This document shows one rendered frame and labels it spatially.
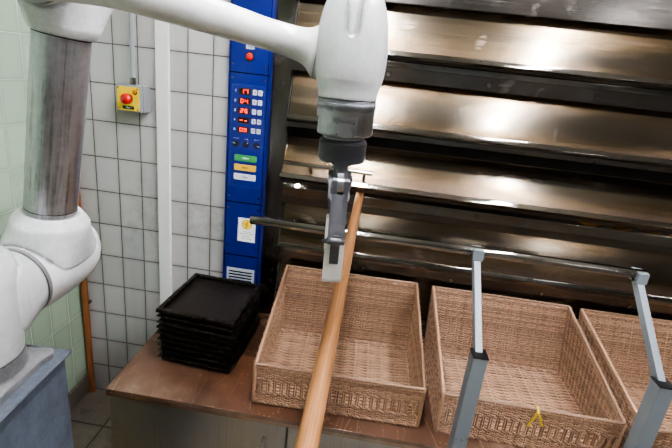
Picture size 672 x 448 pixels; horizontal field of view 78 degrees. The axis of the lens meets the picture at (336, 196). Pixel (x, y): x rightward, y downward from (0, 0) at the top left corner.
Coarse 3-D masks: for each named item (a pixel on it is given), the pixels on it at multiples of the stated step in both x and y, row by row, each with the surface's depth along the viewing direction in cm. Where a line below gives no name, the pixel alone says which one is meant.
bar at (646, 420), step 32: (256, 224) 132; (288, 224) 130; (320, 224) 131; (480, 256) 125; (512, 256) 125; (544, 256) 125; (480, 288) 122; (640, 288) 122; (480, 320) 117; (640, 320) 119; (480, 352) 113; (480, 384) 113; (640, 416) 113
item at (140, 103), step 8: (120, 88) 155; (128, 88) 154; (136, 88) 154; (144, 88) 156; (136, 96) 155; (144, 96) 157; (120, 104) 156; (128, 104) 156; (136, 104) 156; (144, 104) 158; (136, 112) 157; (144, 112) 159
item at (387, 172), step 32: (288, 160) 159; (320, 160) 159; (384, 160) 159; (416, 160) 159; (448, 160) 159; (480, 160) 158; (384, 192) 153; (448, 192) 152; (480, 192) 152; (512, 192) 152; (544, 192) 152; (576, 192) 152; (608, 192) 152; (640, 192) 152; (608, 224) 148
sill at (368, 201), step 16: (288, 192) 167; (304, 192) 166; (320, 192) 165; (352, 192) 167; (384, 208) 164; (400, 208) 163; (416, 208) 163; (432, 208) 162; (448, 208) 161; (464, 208) 163; (480, 208) 165; (512, 224) 160; (528, 224) 160; (544, 224) 159; (560, 224) 158; (576, 224) 158; (592, 224) 161; (624, 240) 157; (640, 240) 157; (656, 240) 156
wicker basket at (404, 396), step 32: (288, 288) 172; (320, 288) 171; (352, 288) 170; (416, 288) 166; (288, 320) 172; (320, 320) 171; (352, 320) 171; (384, 320) 170; (416, 320) 157; (288, 352) 159; (384, 352) 165; (416, 352) 148; (256, 384) 135; (288, 384) 132; (352, 384) 129; (384, 384) 128; (416, 384) 141; (352, 416) 133; (384, 416) 132; (416, 416) 131
